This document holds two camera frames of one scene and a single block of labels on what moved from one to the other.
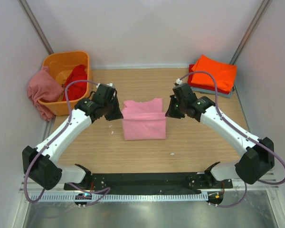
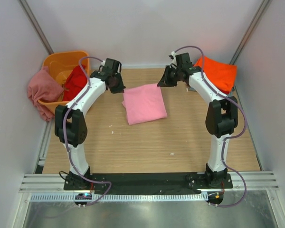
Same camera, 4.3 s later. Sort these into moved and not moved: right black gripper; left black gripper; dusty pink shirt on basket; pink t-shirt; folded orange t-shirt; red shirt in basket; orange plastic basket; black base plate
Moved: left black gripper; right black gripper; pink t-shirt
Not moved: folded orange t-shirt; orange plastic basket; dusty pink shirt on basket; black base plate; red shirt in basket
